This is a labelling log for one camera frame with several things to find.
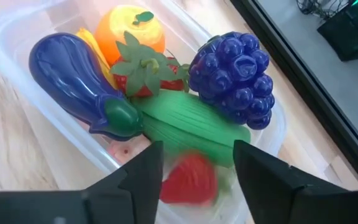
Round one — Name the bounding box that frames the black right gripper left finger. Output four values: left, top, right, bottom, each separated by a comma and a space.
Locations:
84, 140, 164, 224

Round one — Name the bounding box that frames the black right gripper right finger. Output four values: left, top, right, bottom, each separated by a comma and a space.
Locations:
233, 139, 351, 224

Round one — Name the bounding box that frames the red toy strawberry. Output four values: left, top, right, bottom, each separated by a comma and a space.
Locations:
159, 152, 220, 206
109, 30, 191, 98

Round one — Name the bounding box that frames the green ribbed toy vegetable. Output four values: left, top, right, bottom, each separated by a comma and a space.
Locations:
131, 90, 252, 169

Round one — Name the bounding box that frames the purple toy grape bunch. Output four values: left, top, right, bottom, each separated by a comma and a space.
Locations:
187, 30, 275, 131

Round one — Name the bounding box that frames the purple toy eggplant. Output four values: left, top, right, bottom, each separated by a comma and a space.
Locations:
29, 32, 145, 142

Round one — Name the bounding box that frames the orange toy fruit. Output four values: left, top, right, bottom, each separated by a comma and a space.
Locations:
94, 4, 167, 66

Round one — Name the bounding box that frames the clear plastic tupperware container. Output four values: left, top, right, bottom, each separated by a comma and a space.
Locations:
0, 0, 287, 224

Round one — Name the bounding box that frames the black vented computer case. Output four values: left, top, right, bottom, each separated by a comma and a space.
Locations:
316, 0, 358, 62

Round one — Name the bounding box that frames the black metal table frame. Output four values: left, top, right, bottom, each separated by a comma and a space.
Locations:
230, 0, 358, 190

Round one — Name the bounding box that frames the black cable bundle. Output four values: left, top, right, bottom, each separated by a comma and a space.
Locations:
296, 0, 338, 19

